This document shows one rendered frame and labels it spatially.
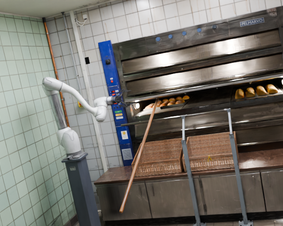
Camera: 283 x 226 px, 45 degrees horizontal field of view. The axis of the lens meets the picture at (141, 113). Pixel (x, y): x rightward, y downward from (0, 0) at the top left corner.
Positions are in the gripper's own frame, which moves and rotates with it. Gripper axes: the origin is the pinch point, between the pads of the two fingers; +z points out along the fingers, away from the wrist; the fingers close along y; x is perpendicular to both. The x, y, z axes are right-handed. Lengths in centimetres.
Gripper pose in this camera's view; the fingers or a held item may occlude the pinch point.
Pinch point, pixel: (130, 97)
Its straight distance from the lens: 357.3
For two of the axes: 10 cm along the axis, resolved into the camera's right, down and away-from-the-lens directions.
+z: 9.4, -1.4, -3.1
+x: -2.8, 1.8, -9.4
